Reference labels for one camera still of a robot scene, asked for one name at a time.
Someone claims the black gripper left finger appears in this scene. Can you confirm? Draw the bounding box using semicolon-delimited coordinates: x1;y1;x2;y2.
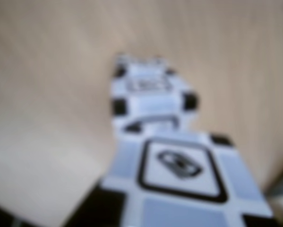
62;185;128;227

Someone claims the white cube with zigzag glyph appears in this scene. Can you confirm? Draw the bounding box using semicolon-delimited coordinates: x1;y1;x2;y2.
100;131;275;227

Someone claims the white cube with looped glyph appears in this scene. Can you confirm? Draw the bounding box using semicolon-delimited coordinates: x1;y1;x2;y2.
109;66;202;142

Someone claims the white cube with arrowhead glyph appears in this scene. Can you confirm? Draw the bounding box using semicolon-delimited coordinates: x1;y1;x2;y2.
112;53;169;70

